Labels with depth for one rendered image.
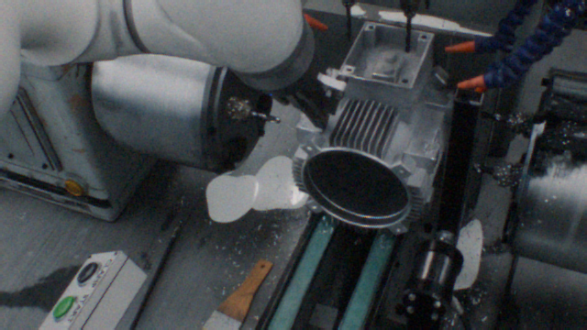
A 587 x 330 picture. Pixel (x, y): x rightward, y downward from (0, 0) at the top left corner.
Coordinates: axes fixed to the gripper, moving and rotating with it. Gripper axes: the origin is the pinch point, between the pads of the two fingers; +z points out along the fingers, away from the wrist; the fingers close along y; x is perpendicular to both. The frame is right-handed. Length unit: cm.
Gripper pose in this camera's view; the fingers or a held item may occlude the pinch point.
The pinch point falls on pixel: (317, 110)
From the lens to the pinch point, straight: 88.5
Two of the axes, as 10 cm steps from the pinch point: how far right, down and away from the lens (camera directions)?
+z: 2.5, 2.2, 9.4
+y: -9.3, -2.3, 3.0
